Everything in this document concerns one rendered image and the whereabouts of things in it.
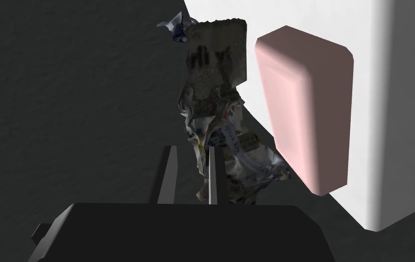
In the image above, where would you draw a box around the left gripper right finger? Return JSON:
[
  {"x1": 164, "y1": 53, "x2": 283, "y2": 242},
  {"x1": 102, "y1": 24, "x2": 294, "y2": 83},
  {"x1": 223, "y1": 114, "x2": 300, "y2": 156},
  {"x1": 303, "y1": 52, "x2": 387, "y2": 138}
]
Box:
[{"x1": 208, "y1": 146, "x2": 229, "y2": 205}]

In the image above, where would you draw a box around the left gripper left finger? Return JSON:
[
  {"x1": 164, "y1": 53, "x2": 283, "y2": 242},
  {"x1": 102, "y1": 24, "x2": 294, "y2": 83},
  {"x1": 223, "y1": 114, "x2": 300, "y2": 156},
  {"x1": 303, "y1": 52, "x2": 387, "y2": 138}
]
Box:
[{"x1": 148, "y1": 145, "x2": 178, "y2": 205}]

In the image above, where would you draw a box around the white cabinet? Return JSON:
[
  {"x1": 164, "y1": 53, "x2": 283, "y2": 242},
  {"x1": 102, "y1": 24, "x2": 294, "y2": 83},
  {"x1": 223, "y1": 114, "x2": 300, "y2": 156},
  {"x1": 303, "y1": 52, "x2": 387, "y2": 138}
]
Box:
[{"x1": 183, "y1": 0, "x2": 415, "y2": 232}]

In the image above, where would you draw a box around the pink rounded block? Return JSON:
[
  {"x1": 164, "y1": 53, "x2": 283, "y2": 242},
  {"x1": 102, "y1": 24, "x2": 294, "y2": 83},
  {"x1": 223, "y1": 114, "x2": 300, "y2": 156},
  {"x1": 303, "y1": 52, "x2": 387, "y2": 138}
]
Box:
[{"x1": 254, "y1": 25, "x2": 354, "y2": 197}]

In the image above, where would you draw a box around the crumpled printed paper bag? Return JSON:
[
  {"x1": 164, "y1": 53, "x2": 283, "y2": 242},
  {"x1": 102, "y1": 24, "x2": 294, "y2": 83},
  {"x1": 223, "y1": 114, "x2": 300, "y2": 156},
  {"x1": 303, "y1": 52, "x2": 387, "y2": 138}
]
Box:
[{"x1": 156, "y1": 11, "x2": 291, "y2": 205}]

